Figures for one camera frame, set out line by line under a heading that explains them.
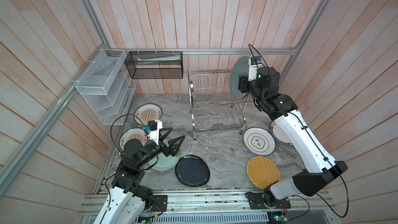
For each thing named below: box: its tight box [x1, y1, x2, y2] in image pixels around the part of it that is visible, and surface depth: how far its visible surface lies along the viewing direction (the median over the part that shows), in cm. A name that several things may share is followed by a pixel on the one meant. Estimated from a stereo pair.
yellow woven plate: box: [246, 156, 281, 190], surface depth 84 cm
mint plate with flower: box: [148, 138, 181, 172], surface depth 85 cm
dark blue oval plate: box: [175, 155, 210, 188], surface depth 85 cm
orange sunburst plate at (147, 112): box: [133, 103, 163, 125], surface depth 111 cm
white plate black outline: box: [243, 126, 277, 157], surface depth 95 cm
